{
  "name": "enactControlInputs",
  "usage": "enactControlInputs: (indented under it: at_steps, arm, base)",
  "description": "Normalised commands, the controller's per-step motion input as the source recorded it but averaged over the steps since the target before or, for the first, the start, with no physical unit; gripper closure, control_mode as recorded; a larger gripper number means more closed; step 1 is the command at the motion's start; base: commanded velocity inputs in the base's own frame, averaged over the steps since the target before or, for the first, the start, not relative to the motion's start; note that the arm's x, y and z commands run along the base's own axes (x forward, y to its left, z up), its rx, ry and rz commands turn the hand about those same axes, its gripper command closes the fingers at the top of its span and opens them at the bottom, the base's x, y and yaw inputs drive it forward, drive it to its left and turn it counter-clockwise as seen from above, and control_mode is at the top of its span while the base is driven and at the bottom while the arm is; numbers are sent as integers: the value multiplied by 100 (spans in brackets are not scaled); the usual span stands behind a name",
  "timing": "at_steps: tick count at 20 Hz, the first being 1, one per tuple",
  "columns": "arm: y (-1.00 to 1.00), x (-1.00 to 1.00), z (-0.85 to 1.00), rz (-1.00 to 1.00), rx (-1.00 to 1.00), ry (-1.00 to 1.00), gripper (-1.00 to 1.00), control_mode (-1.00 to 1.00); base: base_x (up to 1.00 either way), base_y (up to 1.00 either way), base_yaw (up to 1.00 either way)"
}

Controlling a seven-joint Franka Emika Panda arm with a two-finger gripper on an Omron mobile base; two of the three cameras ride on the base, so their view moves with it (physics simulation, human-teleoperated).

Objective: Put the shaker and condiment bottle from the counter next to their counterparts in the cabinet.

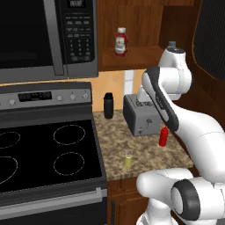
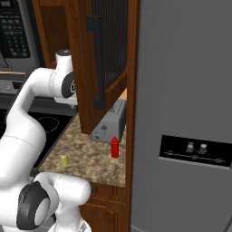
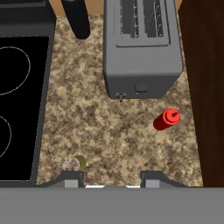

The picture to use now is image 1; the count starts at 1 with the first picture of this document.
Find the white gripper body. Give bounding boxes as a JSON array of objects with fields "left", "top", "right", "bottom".
[{"left": 135, "top": 86, "right": 155, "bottom": 107}]

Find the black cylindrical bottle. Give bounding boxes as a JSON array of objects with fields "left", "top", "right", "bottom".
[{"left": 103, "top": 92, "right": 115, "bottom": 120}]

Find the red condiment bottle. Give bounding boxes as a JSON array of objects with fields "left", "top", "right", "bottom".
[{"left": 158, "top": 126, "right": 170, "bottom": 148}]

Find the red ketchup bottle white cap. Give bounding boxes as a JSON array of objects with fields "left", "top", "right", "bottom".
[{"left": 114, "top": 26, "right": 128, "bottom": 58}]

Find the yellow shaker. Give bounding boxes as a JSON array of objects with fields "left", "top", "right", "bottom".
[{"left": 124, "top": 149, "right": 134, "bottom": 169}]

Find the wooden base cabinet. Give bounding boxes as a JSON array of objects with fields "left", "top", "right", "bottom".
[{"left": 106, "top": 176, "right": 153, "bottom": 225}]

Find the grey toaster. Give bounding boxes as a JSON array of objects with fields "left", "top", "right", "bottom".
[{"left": 122, "top": 93, "right": 163, "bottom": 138}]

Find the black and steel stove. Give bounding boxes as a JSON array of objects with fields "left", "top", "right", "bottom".
[{"left": 0, "top": 81, "right": 109, "bottom": 225}]

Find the black and steel microwave oven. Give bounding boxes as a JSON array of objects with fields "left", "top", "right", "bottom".
[{"left": 0, "top": 0, "right": 100, "bottom": 84}]

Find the open wooden wall cabinet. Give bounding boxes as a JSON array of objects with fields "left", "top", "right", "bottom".
[{"left": 96, "top": 0, "right": 203, "bottom": 73}]

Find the grey microwave door handle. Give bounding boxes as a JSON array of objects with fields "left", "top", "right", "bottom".
[{"left": 43, "top": 0, "right": 66, "bottom": 76}]

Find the black base cabinet handle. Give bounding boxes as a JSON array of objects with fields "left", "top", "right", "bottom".
[{"left": 110, "top": 200, "right": 116, "bottom": 225}]

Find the silver oven door handle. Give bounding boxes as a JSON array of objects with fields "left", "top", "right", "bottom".
[{"left": 0, "top": 187, "right": 108, "bottom": 221}]

